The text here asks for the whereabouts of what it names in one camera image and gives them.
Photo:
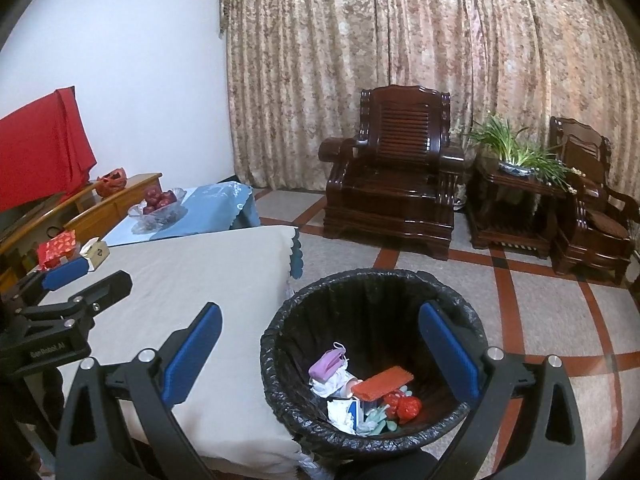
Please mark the red gift box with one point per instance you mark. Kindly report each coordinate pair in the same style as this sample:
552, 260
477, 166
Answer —
57, 250

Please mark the dark wooden armchair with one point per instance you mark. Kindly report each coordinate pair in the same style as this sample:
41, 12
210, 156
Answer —
595, 220
395, 185

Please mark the blue tablecloth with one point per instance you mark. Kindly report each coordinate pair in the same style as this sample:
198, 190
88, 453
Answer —
215, 210

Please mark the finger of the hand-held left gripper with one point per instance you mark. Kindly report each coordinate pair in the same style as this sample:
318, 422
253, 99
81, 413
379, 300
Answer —
107, 287
65, 272

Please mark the pile of red apples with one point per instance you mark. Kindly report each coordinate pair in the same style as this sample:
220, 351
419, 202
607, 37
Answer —
160, 200

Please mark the red woven basket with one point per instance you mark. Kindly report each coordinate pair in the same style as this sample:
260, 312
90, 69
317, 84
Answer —
111, 184

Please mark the glass fruit bowl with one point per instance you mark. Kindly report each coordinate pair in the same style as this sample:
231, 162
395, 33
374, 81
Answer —
155, 217

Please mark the red cloth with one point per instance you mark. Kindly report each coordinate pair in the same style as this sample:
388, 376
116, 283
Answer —
40, 150

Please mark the red crumpled wrapper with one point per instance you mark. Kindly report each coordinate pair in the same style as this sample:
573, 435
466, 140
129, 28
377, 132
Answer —
391, 399

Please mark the dark wooden side table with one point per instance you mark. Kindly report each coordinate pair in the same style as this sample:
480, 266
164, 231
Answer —
510, 210

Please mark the black bagged trash bin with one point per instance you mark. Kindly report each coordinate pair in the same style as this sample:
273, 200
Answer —
300, 310

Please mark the white tissue box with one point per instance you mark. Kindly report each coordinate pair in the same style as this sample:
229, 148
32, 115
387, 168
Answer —
95, 255

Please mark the beige patterned curtain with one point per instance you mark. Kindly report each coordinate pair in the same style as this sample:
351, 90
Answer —
400, 25

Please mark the potted green plant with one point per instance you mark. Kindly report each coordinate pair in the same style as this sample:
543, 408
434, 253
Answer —
520, 152

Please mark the white tissue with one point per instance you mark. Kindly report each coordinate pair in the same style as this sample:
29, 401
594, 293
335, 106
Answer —
325, 387

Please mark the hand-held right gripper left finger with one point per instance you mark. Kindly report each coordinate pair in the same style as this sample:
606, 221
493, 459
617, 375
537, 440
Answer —
192, 350

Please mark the pink face mask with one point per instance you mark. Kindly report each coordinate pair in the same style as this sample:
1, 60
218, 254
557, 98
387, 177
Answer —
327, 362

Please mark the red plastic bag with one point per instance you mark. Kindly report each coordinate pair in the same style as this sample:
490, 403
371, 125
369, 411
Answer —
410, 407

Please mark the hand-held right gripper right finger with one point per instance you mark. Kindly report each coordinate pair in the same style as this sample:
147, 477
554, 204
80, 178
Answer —
450, 355

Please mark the beige tablecloth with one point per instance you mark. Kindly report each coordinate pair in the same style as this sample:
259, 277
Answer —
190, 270

